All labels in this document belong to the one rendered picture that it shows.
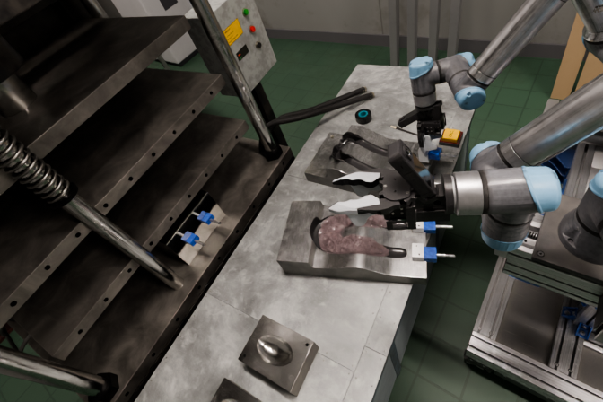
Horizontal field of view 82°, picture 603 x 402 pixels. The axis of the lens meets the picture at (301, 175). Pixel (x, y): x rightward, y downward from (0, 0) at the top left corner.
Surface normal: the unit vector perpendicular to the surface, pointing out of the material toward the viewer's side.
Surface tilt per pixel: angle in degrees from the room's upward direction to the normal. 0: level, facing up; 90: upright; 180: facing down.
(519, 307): 0
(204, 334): 0
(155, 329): 0
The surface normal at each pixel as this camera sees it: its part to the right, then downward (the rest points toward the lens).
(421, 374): -0.27, -0.63
